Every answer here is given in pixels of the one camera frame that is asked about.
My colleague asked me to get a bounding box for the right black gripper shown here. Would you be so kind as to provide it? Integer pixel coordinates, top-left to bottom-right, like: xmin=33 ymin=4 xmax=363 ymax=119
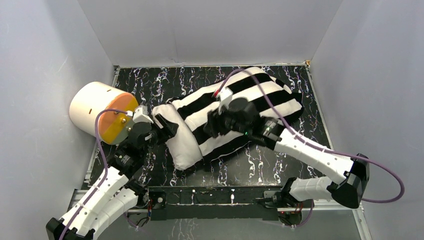
xmin=203 ymin=99 xmax=251 ymax=139

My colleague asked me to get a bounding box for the white pillow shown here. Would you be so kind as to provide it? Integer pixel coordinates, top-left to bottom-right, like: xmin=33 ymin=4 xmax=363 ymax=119
xmin=152 ymin=104 xmax=203 ymax=171

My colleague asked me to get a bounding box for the black white striped pillowcase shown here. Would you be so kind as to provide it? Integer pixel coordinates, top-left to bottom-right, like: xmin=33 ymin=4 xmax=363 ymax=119
xmin=168 ymin=66 xmax=304 ymax=161

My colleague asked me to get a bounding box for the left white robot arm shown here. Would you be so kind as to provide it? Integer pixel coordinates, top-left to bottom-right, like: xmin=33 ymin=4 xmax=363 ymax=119
xmin=46 ymin=114 xmax=178 ymax=240

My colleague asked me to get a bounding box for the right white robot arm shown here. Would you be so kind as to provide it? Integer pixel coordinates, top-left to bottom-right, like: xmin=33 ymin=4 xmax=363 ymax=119
xmin=203 ymin=98 xmax=370 ymax=209

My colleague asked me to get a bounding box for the white orange cylinder roll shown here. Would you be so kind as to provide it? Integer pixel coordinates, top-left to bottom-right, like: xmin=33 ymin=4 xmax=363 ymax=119
xmin=69 ymin=81 xmax=139 ymax=145

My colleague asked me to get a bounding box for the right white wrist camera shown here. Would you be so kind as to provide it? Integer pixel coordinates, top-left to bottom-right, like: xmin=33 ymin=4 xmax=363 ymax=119
xmin=216 ymin=87 xmax=233 ymax=106

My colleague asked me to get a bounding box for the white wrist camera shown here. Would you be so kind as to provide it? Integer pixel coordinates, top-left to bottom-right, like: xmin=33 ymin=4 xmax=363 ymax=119
xmin=216 ymin=87 xmax=233 ymax=106
xmin=132 ymin=108 xmax=154 ymax=124

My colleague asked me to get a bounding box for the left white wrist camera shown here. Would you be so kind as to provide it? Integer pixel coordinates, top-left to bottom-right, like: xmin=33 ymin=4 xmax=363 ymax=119
xmin=132 ymin=108 xmax=154 ymax=124

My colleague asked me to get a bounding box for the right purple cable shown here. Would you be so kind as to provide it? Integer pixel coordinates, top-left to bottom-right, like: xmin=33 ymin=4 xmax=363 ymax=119
xmin=212 ymin=68 xmax=405 ymax=204

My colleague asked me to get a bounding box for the purple cable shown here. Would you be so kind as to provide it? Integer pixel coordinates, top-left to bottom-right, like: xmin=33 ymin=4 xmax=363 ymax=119
xmin=58 ymin=108 xmax=137 ymax=240
xmin=212 ymin=68 xmax=405 ymax=204

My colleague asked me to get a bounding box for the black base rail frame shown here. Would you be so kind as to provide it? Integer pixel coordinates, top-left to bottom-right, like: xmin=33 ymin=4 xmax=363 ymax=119
xmin=119 ymin=184 xmax=312 ymax=226

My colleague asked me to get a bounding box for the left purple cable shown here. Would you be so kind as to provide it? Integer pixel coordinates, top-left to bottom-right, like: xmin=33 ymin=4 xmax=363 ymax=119
xmin=58 ymin=108 xmax=137 ymax=240

